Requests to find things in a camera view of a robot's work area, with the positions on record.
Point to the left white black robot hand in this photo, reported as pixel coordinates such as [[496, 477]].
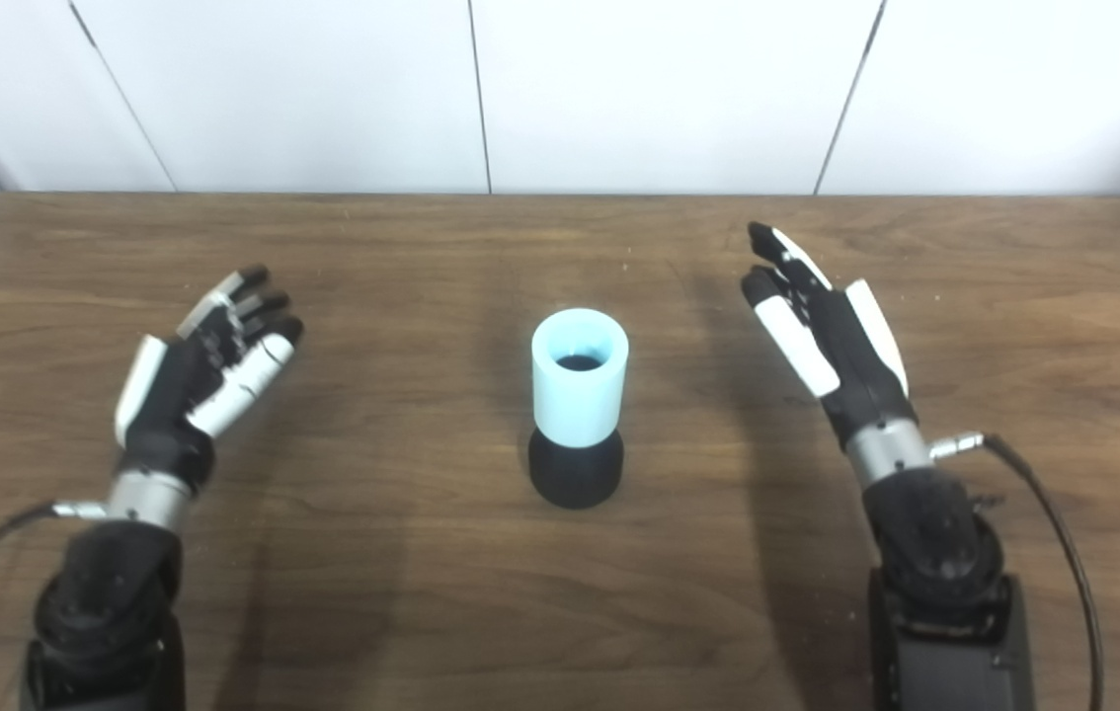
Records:
[[175, 390]]

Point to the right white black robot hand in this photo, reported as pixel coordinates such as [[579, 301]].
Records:
[[851, 365]]

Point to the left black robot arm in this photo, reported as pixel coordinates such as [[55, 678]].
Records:
[[111, 592]]

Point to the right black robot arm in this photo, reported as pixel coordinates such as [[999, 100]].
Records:
[[935, 573]]

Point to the black flared nozzle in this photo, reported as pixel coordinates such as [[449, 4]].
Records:
[[575, 474]]

